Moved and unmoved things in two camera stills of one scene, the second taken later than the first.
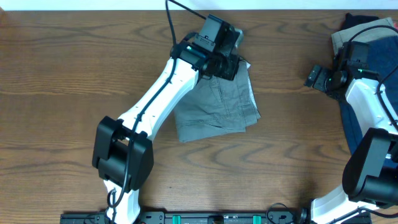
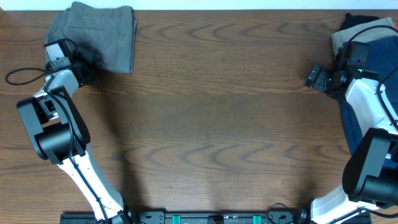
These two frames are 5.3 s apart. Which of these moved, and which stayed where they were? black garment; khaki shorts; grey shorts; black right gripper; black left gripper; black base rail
Moved: black left gripper; grey shorts
Stayed: black base rail; black right gripper; khaki shorts; black garment
